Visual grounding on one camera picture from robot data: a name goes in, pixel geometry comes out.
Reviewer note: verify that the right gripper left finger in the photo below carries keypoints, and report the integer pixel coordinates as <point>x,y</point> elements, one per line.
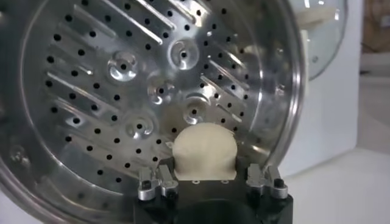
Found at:
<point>146,188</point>

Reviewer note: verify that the perforated steel steamer basket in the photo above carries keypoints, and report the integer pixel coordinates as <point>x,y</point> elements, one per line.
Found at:
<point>91,91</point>

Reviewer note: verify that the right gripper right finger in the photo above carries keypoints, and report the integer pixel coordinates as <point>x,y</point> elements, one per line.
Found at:
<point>278,187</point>

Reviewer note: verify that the white steamed baozi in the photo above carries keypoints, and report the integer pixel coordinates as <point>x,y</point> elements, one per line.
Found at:
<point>204,152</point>

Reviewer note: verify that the glass pot lid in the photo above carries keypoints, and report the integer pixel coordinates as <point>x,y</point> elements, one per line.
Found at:
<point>326,45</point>

